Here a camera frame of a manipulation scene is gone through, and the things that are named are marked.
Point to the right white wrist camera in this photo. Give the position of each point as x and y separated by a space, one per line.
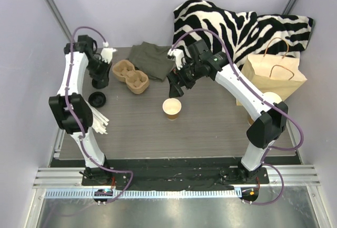
177 55

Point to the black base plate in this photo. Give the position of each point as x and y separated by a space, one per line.
173 173

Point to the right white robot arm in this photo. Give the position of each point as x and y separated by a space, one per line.
268 117

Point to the brown pulp cup carrier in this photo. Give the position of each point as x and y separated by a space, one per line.
136 81

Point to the zebra print blanket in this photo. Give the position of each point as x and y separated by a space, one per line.
240 33

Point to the brown paper coffee cup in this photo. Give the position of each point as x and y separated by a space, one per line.
171 108

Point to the aluminium rail frame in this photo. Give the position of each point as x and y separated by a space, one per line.
210 125

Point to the stack of black lids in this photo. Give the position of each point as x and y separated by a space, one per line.
97 99

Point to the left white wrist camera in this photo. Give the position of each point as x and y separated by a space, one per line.
107 53

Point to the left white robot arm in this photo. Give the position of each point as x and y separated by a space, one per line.
71 111

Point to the olive green cloth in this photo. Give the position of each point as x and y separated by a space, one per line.
152 60

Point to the brown paper bag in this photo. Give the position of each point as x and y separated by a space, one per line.
278 74

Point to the white wrapped straws bundle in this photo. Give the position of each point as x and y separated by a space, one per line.
100 122

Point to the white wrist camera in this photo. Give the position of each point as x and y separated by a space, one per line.
177 55
107 53

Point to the stack of paper cups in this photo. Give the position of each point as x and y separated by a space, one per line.
273 97

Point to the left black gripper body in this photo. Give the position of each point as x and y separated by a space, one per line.
99 72

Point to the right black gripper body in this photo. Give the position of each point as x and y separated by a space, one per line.
180 79

